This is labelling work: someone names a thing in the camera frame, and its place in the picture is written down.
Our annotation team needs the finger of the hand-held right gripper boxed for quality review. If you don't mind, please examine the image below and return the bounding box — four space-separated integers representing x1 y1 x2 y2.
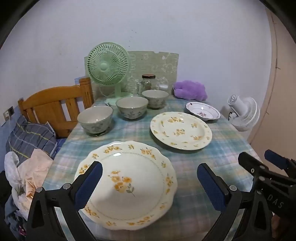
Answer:
238 152 281 186
264 149 296 179

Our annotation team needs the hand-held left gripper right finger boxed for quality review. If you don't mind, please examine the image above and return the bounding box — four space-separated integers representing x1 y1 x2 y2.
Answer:
196 163 274 241

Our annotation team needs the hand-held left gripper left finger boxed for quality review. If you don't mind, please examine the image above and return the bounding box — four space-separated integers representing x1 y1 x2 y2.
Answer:
25 161 103 241

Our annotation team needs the scalloped yellow floral plate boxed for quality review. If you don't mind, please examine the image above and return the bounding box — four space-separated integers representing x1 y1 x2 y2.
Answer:
74 140 178 230

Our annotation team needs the round yellow floral plate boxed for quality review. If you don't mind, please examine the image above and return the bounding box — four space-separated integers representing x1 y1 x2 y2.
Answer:
150 112 213 151

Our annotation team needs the grey floral ceramic bowl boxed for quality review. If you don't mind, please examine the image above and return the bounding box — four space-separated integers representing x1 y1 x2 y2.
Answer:
116 96 149 120
142 90 169 109
77 105 114 137

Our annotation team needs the white plate with red pattern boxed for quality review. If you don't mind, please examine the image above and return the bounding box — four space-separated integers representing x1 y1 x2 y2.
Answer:
185 101 221 121

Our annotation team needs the white fan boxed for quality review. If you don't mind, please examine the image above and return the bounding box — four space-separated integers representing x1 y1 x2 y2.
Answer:
227 95 260 132

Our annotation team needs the white pink cloth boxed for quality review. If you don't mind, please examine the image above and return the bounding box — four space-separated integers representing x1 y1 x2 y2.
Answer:
4 148 53 216

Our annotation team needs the beige door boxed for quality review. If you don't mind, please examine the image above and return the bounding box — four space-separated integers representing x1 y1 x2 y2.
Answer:
248 9 296 167

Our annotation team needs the plaid tablecloth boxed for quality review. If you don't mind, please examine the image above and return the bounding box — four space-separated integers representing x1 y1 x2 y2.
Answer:
38 94 264 241

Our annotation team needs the blue grey plaid cloth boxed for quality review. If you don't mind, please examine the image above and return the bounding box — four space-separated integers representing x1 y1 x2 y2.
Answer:
6 115 58 163

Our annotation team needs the purple plush toy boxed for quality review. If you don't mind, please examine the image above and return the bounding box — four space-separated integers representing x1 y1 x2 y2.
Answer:
173 80 208 101

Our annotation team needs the wooden chair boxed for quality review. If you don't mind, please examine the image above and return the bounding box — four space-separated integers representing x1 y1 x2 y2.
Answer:
18 77 94 138

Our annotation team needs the glass jar with dark lid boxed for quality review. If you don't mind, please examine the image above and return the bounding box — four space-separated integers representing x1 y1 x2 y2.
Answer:
137 75 156 95

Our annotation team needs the green desk fan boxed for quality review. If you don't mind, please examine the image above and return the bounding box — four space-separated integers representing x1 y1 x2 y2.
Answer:
87 42 133 106

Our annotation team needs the green patterned board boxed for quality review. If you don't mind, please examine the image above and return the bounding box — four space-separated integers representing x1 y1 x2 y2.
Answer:
84 50 179 95

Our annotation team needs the wall outlet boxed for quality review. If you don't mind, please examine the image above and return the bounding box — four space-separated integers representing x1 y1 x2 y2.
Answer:
3 106 15 121

